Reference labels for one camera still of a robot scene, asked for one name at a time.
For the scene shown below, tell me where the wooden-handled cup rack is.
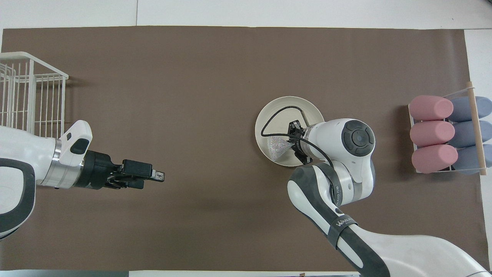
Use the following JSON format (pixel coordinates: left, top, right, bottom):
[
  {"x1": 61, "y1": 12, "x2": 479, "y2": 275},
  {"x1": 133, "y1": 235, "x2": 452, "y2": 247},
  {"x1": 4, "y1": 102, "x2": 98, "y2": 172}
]
[{"x1": 407, "y1": 81, "x2": 489, "y2": 177}]

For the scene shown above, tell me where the blue plastic cup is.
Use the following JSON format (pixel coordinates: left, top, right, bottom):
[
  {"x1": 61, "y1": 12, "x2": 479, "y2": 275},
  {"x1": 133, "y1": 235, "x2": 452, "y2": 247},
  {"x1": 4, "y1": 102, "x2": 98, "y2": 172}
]
[
  {"x1": 452, "y1": 144, "x2": 492, "y2": 175},
  {"x1": 448, "y1": 96, "x2": 492, "y2": 123},
  {"x1": 448, "y1": 120, "x2": 492, "y2": 149}
]

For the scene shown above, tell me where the pink plastic cup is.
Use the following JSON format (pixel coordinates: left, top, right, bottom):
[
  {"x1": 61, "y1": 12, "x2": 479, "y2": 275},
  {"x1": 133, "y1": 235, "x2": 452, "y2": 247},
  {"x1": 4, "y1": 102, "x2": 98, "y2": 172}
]
[
  {"x1": 411, "y1": 144, "x2": 459, "y2": 174},
  {"x1": 410, "y1": 120, "x2": 455, "y2": 147},
  {"x1": 409, "y1": 95, "x2": 454, "y2": 120}
]

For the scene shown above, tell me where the cream round plate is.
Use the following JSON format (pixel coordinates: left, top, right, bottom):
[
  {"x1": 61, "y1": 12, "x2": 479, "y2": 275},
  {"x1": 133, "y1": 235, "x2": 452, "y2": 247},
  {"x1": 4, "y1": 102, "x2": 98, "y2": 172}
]
[{"x1": 255, "y1": 96, "x2": 326, "y2": 167}]

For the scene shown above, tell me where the brown table mat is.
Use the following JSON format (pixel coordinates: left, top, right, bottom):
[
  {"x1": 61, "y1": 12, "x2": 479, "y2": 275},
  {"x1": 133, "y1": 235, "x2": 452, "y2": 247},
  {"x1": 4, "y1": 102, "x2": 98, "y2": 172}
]
[{"x1": 0, "y1": 26, "x2": 490, "y2": 272}]

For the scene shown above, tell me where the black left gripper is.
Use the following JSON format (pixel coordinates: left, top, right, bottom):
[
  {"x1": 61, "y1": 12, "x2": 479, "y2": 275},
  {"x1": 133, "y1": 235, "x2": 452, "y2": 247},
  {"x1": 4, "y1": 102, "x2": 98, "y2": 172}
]
[{"x1": 73, "y1": 151, "x2": 166, "y2": 191}]

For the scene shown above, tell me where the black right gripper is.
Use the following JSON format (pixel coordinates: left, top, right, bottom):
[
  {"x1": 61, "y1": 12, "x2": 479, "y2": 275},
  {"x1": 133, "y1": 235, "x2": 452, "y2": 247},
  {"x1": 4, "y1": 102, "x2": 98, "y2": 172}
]
[{"x1": 287, "y1": 120, "x2": 312, "y2": 164}]

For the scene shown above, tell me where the white wire dish rack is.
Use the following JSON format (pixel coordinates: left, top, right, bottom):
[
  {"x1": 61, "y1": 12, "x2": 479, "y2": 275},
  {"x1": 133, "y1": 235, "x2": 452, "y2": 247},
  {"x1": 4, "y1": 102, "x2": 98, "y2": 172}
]
[{"x1": 0, "y1": 52, "x2": 70, "y2": 139}]

